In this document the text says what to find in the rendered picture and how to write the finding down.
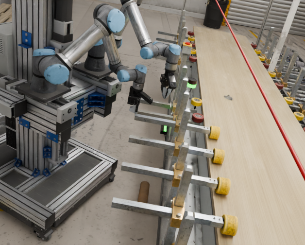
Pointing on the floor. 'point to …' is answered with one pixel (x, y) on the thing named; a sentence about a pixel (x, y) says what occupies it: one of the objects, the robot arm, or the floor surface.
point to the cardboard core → (144, 192)
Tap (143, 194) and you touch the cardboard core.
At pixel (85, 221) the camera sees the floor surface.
